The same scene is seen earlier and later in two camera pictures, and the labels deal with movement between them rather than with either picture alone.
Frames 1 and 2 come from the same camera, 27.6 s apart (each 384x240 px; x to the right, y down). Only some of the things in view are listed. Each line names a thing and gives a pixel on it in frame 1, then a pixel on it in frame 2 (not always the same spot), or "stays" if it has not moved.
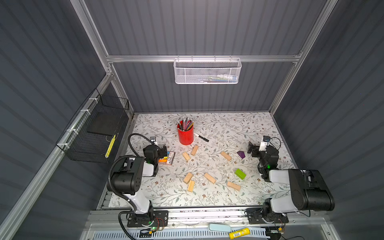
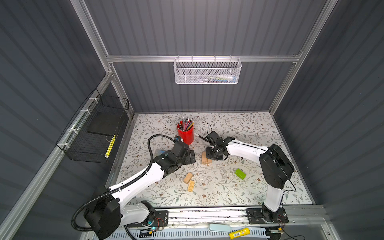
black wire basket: (90, 136) stays
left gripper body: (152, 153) -> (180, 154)
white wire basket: (203, 71) stays
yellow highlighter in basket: (110, 146) stays
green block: (240, 174) stays
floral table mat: (208, 163) stays
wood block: (194, 150) -> (204, 157)
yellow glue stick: (239, 233) stays
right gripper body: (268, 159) -> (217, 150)
